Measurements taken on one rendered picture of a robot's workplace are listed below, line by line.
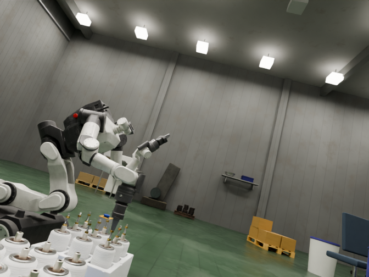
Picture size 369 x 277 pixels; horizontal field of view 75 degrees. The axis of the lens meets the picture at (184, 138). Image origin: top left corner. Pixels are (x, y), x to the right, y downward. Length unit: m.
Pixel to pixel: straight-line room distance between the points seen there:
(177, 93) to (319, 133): 6.32
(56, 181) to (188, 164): 8.53
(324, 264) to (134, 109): 8.73
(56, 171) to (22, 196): 0.26
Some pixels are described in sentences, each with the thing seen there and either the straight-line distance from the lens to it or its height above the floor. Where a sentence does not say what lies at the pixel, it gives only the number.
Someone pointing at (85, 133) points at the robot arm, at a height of 0.74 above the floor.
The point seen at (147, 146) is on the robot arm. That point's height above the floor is 0.87.
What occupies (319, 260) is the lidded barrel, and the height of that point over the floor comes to 0.25.
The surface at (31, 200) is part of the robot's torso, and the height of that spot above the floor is 0.29.
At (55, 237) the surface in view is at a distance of 1.35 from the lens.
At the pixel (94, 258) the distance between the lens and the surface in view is 1.28.
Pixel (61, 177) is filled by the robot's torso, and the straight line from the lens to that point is 1.74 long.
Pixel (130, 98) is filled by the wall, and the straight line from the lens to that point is 11.23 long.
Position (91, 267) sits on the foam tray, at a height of 0.17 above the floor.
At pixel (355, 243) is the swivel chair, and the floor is 0.66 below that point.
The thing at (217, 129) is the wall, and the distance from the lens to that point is 10.41.
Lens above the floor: 0.57
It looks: 14 degrees up
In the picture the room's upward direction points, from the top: 17 degrees clockwise
